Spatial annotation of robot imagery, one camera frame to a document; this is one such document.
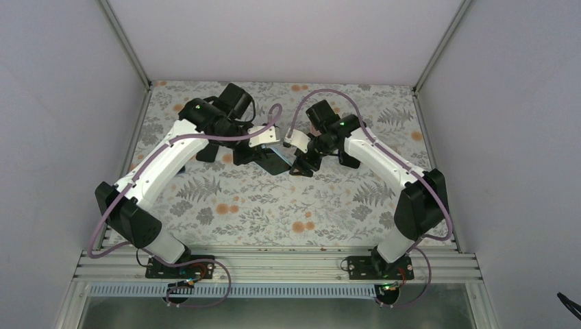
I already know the dark phone case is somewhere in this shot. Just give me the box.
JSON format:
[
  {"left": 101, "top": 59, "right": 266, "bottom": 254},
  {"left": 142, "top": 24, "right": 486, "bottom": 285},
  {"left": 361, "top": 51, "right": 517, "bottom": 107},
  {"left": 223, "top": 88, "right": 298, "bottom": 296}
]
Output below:
[{"left": 338, "top": 150, "right": 361, "bottom": 169}]

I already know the phone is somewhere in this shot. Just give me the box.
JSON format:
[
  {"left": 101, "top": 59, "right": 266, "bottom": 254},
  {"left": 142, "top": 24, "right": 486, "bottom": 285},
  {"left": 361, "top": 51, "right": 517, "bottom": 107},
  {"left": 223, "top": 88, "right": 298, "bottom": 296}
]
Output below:
[{"left": 255, "top": 148, "right": 291, "bottom": 175}]

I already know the bare black smartphone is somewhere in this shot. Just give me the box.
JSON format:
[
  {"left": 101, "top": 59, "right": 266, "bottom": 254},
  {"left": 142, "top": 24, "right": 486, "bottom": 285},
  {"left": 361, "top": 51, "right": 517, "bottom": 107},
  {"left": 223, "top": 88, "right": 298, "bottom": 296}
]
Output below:
[{"left": 195, "top": 144, "right": 219, "bottom": 163}]

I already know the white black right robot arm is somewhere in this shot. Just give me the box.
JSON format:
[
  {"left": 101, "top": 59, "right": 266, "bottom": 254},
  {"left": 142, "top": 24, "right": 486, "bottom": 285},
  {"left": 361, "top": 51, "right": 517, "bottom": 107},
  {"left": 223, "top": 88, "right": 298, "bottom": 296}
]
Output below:
[{"left": 283, "top": 100, "right": 451, "bottom": 279}]

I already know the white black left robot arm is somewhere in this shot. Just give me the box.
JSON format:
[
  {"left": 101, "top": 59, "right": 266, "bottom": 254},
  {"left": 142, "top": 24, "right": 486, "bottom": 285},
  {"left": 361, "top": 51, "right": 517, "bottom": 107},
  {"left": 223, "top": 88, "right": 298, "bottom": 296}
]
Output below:
[{"left": 87, "top": 84, "right": 282, "bottom": 278}]

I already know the floral patterned table mat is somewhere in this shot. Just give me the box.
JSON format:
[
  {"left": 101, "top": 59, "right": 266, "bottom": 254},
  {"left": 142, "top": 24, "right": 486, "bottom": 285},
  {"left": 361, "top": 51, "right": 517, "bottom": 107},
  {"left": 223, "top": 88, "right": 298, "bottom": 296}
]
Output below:
[{"left": 111, "top": 80, "right": 455, "bottom": 248}]

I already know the black object at edge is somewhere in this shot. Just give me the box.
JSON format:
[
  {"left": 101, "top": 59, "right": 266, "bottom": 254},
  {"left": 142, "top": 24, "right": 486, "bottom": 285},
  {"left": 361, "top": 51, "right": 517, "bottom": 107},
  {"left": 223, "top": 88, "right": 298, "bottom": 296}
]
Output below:
[{"left": 556, "top": 292, "right": 581, "bottom": 320}]

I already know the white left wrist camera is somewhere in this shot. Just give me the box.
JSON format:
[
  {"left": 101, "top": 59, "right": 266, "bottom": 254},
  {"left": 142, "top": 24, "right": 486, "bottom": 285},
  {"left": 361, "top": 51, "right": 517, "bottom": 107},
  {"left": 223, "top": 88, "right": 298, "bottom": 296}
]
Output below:
[{"left": 248, "top": 126, "right": 281, "bottom": 147}]

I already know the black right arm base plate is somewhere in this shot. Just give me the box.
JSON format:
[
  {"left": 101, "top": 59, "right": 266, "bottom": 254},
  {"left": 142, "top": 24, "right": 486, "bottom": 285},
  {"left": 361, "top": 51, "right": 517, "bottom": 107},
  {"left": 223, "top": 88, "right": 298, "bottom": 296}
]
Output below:
[{"left": 345, "top": 247, "right": 415, "bottom": 280}]

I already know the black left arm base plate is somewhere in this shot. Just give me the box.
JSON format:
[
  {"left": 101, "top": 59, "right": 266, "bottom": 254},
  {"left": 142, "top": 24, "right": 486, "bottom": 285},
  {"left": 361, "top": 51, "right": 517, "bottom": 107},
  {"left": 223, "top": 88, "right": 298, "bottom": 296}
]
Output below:
[{"left": 145, "top": 255, "right": 215, "bottom": 280}]

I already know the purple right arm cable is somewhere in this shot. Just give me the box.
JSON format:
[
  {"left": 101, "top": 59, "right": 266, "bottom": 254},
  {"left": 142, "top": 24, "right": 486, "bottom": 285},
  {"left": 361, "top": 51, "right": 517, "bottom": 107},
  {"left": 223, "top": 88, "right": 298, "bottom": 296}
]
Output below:
[{"left": 286, "top": 88, "right": 455, "bottom": 310}]

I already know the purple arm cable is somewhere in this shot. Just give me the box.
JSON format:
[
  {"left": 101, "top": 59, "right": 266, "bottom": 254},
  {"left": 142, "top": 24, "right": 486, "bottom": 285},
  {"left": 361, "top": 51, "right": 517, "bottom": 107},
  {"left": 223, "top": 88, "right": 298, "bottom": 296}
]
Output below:
[
  {"left": 87, "top": 103, "right": 284, "bottom": 269},
  {"left": 286, "top": 88, "right": 455, "bottom": 310}
]

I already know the perforated grey cable duct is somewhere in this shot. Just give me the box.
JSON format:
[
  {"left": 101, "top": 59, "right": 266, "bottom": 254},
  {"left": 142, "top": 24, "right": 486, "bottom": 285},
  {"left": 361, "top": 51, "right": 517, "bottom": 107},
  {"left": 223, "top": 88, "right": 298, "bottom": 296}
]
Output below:
[{"left": 87, "top": 282, "right": 376, "bottom": 300}]

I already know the aluminium rail frame base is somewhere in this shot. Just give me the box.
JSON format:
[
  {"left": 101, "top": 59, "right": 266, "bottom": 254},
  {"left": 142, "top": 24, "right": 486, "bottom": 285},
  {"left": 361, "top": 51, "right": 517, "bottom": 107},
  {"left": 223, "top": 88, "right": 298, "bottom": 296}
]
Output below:
[{"left": 73, "top": 246, "right": 483, "bottom": 284}]

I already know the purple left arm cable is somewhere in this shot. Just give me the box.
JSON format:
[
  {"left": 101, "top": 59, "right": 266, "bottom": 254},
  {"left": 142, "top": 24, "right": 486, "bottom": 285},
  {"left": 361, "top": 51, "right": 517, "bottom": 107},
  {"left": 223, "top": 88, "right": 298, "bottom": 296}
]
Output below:
[{"left": 87, "top": 103, "right": 284, "bottom": 269}]

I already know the right aluminium corner post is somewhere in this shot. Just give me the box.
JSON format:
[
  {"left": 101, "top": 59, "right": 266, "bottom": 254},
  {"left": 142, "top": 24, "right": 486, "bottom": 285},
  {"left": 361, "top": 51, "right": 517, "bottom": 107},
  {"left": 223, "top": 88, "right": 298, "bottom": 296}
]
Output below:
[{"left": 413, "top": 0, "right": 473, "bottom": 94}]

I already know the aluminium corner post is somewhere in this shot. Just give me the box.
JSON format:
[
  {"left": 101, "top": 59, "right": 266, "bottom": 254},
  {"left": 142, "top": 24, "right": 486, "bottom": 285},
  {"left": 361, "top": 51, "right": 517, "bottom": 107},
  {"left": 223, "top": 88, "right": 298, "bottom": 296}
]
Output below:
[
  {"left": 96, "top": 0, "right": 151, "bottom": 90},
  {"left": 413, "top": 0, "right": 473, "bottom": 94}
]

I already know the left aluminium corner post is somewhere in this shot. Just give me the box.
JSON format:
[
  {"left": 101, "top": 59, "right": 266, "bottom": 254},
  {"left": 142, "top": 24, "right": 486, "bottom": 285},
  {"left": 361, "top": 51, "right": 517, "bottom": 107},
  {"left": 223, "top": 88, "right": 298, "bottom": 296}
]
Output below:
[{"left": 96, "top": 0, "right": 151, "bottom": 90}]

